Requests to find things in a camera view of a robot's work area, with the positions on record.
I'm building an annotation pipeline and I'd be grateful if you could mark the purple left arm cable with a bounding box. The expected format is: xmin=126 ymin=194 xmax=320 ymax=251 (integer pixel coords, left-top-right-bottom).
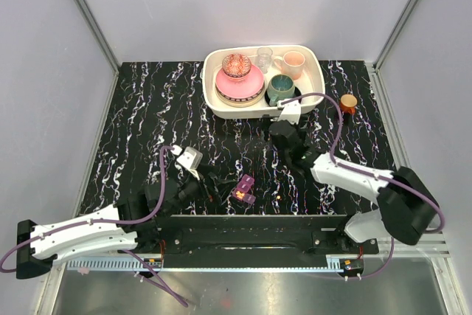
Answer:
xmin=0 ymin=145 xmax=191 ymax=308

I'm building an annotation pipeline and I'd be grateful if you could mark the red patterned glass bowl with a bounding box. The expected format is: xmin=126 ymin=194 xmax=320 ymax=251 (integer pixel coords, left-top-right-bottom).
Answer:
xmin=222 ymin=53 xmax=252 ymax=79

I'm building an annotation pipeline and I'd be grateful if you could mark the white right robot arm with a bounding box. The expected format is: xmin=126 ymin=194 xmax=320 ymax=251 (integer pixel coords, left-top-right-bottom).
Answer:
xmin=268 ymin=120 xmax=440 ymax=254

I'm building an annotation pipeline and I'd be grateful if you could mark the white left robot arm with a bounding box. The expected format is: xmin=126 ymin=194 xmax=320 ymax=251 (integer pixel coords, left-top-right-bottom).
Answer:
xmin=14 ymin=173 xmax=237 ymax=280

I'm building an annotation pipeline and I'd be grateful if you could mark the pink plate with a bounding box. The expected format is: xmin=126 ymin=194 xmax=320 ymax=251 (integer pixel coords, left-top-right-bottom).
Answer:
xmin=215 ymin=66 xmax=265 ymax=99

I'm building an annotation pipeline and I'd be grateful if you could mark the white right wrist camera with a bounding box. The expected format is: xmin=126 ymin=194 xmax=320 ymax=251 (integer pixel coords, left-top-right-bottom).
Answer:
xmin=276 ymin=100 xmax=302 ymax=125

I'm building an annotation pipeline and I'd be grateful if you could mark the beige striped plate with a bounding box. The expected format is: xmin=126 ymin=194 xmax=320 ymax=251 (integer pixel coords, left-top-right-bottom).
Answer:
xmin=215 ymin=87 xmax=265 ymax=108

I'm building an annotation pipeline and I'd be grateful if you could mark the pink weekly pill organizer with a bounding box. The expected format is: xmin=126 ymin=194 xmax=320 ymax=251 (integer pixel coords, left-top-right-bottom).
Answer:
xmin=231 ymin=174 xmax=256 ymax=205

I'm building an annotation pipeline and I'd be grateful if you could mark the white rectangular dish tub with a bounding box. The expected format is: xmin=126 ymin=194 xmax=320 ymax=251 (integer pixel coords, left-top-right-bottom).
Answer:
xmin=201 ymin=44 xmax=326 ymax=120

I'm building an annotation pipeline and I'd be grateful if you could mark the teal ceramic mug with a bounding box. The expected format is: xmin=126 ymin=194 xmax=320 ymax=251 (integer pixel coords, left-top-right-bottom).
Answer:
xmin=266 ymin=74 xmax=295 ymax=106

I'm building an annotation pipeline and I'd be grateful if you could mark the pink ceramic mug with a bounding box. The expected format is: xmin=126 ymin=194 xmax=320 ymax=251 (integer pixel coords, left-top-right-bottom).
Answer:
xmin=274 ymin=51 xmax=305 ymax=80

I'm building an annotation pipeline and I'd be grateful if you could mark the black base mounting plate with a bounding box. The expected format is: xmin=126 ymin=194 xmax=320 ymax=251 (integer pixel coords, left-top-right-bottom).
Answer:
xmin=130 ymin=215 xmax=379 ymax=255

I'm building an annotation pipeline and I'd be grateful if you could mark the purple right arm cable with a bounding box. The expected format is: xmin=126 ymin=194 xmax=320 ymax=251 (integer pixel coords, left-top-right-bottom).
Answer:
xmin=280 ymin=92 xmax=445 ymax=281

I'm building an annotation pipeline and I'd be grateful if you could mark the aluminium frame rail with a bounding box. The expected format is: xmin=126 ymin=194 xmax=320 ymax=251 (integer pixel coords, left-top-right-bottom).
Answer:
xmin=74 ymin=0 xmax=121 ymax=74

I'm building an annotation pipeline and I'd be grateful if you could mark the black saucer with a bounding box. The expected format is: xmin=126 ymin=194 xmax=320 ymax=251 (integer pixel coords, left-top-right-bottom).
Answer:
xmin=264 ymin=87 xmax=301 ymax=107

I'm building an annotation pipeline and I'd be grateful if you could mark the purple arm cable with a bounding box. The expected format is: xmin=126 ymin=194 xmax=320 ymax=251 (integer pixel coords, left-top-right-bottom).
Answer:
xmin=280 ymin=92 xmax=445 ymax=281
xmin=0 ymin=145 xmax=191 ymax=308

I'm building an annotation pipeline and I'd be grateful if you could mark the orange jar wooden lid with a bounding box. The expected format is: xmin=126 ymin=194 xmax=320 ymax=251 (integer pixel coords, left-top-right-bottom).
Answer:
xmin=339 ymin=94 xmax=358 ymax=115

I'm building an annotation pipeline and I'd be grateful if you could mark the clear drinking glass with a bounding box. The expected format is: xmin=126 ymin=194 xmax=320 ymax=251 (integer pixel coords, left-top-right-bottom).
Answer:
xmin=254 ymin=46 xmax=273 ymax=74

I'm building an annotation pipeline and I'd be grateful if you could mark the white slotted cable duct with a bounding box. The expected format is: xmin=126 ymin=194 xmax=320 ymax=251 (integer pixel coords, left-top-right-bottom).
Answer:
xmin=66 ymin=256 xmax=356 ymax=273

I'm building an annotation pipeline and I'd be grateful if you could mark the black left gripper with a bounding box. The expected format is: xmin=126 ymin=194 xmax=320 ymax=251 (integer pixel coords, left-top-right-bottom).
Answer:
xmin=162 ymin=164 xmax=237 ymax=219

